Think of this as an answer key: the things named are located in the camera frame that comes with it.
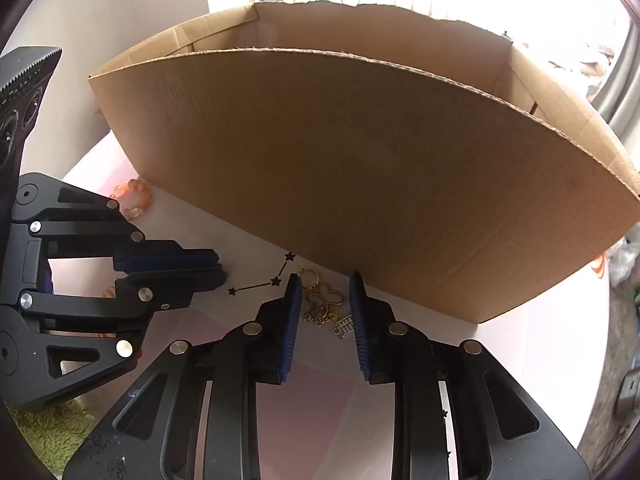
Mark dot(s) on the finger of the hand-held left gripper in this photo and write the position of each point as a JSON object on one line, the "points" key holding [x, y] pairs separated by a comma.
{"points": [[165, 282], [165, 259]]}

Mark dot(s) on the grey curtain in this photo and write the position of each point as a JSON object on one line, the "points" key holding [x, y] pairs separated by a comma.
{"points": [[617, 85]]}

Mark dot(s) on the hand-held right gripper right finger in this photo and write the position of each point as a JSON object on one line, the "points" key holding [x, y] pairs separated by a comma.
{"points": [[361, 340]]}

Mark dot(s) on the white plastic bag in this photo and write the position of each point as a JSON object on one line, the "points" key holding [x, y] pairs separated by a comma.
{"points": [[625, 260]]}

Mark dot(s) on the pile of household clutter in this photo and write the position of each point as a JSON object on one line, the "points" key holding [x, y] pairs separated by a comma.
{"points": [[590, 60]]}

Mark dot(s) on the grey appliance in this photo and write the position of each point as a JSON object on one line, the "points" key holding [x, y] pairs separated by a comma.
{"points": [[627, 390]]}

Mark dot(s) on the green shaggy rug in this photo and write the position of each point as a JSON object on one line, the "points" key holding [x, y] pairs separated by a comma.
{"points": [[45, 435]]}

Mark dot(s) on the large brown cardboard box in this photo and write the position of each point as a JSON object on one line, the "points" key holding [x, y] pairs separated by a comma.
{"points": [[350, 160]]}

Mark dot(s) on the green plastic bottle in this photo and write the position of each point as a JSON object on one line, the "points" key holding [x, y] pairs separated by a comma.
{"points": [[636, 300]]}

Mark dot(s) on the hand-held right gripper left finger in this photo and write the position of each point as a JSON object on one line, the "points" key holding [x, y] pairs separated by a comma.
{"points": [[291, 335]]}

